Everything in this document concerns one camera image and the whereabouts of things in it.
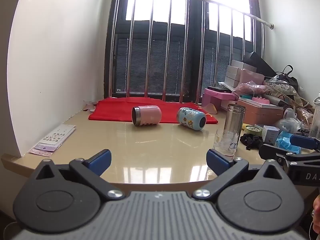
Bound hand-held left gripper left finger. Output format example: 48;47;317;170
35;149;125;202

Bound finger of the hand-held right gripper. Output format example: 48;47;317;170
290;134;320;152
258;143;297;171

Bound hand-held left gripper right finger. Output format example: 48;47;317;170
192;149;285;202

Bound blue cartoon print cup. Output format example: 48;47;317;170
176;107;207;131

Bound pink metal cup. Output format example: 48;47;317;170
132;105;162;127

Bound person's right hand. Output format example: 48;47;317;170
312;194;320;233

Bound blue plastic packet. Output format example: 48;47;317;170
274;130;302;155

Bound small white carton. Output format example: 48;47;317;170
262;125;280;143

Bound clear glass with cartoon print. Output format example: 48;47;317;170
213;128;241;157

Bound clear plastic bag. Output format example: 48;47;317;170
274;107;304;135

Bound clear plastic bottle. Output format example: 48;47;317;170
308;92;320;140

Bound roll of tape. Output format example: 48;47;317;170
243;125;263;137

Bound large pink box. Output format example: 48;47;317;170
237;99;285;127

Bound tall clear steel bottle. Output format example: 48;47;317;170
223;103;246;141

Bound sticker sheets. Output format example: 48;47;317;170
28;124;76;158

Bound red cloth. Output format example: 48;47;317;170
88;97;219;125

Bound pink moulded tray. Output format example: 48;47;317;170
252;96;271;105

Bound pink stand box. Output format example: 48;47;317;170
201;88;238;111

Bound cartoon print pouch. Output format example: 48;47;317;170
264;76;298;96

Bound black handbag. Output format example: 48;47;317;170
274;65;299;92

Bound pink mesh bag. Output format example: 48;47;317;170
232;80;272;97

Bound black flat device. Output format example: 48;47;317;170
207;85;233;93

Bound pale pink box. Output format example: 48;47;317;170
239;68;265;86

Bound stack of white boxes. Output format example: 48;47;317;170
224;60;258;88

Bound black board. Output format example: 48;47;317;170
242;51;277;78

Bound dark framed window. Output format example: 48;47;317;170
103;0;263;103

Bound steel window railing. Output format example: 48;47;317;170
100;0;274;105

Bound black hair ties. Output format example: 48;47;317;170
239;133;265;151

